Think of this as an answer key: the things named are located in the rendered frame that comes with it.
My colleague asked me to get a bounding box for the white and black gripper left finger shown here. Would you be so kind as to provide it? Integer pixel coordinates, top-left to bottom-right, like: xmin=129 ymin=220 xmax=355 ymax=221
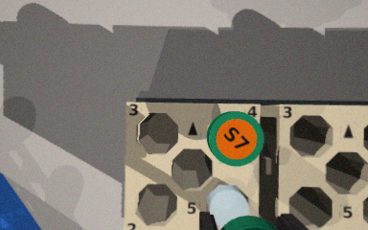
xmin=199 ymin=212 xmax=218 ymax=230

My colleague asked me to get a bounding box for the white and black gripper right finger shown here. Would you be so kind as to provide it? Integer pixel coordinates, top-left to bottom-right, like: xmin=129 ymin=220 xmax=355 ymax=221
xmin=277 ymin=214 xmax=309 ymax=230

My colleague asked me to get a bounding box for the blue tube rack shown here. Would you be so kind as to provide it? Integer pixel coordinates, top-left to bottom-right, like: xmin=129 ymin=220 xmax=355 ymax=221
xmin=0 ymin=173 xmax=41 ymax=230

